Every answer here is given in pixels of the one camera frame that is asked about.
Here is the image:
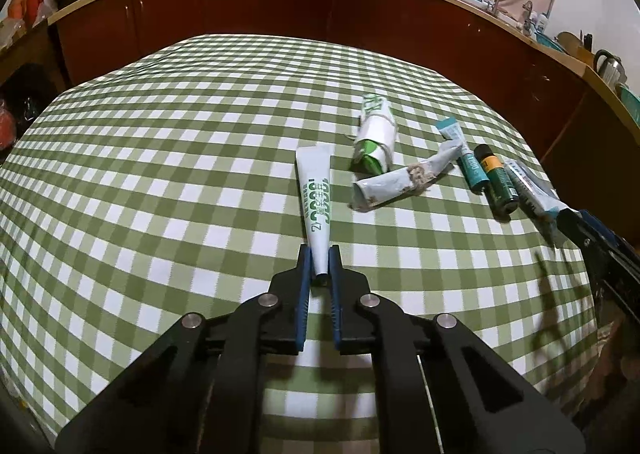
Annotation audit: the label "white blue tube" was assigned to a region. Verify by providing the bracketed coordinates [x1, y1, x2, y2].
[504, 159, 568, 220]

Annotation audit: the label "teal white cream tube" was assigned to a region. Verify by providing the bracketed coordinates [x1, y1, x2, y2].
[436, 117, 489, 194]

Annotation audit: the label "red kitchen base cabinets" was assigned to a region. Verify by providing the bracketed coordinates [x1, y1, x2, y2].
[0, 0, 640, 245]

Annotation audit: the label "white grey tube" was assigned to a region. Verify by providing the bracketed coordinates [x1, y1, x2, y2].
[350, 140, 463, 211]

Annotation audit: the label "white green toothpaste tube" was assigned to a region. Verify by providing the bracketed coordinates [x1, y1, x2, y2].
[295, 145, 332, 284]

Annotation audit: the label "dark green orange bottle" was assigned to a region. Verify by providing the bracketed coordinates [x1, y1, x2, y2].
[474, 143, 518, 217]

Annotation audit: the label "green white checkered tablecloth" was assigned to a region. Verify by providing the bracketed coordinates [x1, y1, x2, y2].
[1, 35, 597, 436]

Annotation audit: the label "teal plastic basket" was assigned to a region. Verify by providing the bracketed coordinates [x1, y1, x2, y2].
[616, 83, 640, 126]

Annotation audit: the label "steel electric kettle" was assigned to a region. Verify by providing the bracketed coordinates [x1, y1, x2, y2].
[593, 49, 627, 90]

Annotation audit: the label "white green packet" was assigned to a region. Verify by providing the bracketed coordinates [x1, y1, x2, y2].
[352, 94, 397, 176]

